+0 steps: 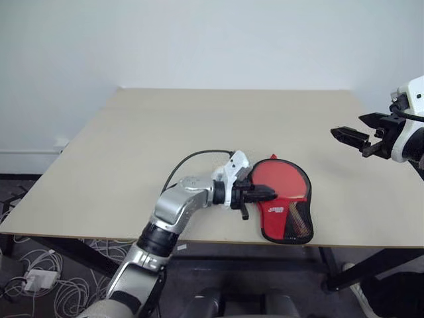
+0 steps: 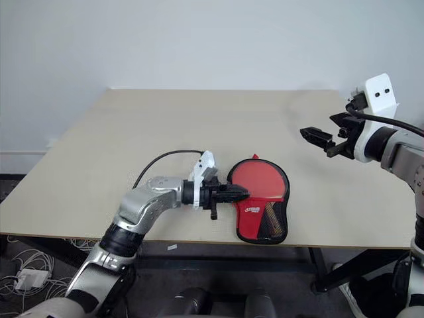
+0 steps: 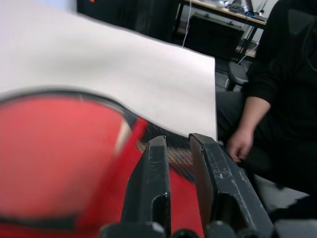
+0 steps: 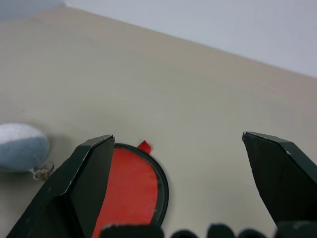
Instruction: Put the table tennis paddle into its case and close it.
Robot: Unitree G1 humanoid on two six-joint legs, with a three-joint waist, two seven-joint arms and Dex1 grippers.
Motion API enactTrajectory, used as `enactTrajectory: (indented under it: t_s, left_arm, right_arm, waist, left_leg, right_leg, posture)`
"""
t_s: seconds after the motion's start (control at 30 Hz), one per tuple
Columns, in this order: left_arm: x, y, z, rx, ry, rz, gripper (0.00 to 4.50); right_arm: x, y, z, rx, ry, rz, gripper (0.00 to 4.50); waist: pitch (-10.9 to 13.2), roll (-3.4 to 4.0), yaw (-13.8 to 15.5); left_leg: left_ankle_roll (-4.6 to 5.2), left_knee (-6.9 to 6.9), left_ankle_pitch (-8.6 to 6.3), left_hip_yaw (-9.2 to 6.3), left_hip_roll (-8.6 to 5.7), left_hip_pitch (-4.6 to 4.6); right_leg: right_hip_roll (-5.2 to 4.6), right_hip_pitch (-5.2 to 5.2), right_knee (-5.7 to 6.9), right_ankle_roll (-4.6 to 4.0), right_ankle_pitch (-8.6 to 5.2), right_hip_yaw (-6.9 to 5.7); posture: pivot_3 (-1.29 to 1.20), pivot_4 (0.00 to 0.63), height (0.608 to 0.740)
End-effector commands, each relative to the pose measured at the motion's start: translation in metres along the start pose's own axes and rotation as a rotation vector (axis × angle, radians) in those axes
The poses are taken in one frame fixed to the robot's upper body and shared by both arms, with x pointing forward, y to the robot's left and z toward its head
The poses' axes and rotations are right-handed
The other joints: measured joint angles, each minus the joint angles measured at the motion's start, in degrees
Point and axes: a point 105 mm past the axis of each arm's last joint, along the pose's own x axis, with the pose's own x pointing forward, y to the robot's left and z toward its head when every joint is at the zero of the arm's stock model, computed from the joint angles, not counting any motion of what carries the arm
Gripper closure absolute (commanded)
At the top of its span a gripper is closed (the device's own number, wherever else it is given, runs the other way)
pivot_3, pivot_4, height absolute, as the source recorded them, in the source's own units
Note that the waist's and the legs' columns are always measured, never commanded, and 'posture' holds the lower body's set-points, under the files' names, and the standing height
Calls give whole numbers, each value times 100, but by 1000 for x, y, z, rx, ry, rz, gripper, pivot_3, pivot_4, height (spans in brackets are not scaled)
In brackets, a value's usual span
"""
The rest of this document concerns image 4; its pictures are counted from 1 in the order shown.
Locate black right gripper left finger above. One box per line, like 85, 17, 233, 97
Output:
5, 134, 116, 238

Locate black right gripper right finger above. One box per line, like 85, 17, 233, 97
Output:
242, 131, 317, 230

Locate red paddle case black trim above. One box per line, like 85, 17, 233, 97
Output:
91, 140, 169, 238

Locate blue white plush keychain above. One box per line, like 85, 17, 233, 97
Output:
0, 122, 55, 180

